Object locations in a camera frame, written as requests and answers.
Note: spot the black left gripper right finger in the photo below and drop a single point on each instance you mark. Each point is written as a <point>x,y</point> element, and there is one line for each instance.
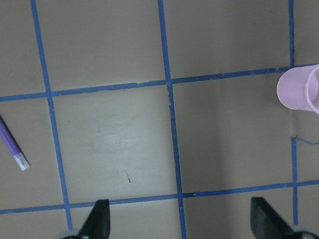
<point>266,223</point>

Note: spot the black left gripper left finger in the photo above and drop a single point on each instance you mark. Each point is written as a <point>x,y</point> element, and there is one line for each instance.
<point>97,225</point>

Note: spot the purple marker pen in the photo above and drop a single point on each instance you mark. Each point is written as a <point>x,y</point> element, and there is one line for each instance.
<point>13,146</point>

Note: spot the pink mesh cup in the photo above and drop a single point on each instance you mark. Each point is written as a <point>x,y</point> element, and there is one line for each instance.
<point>298,88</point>

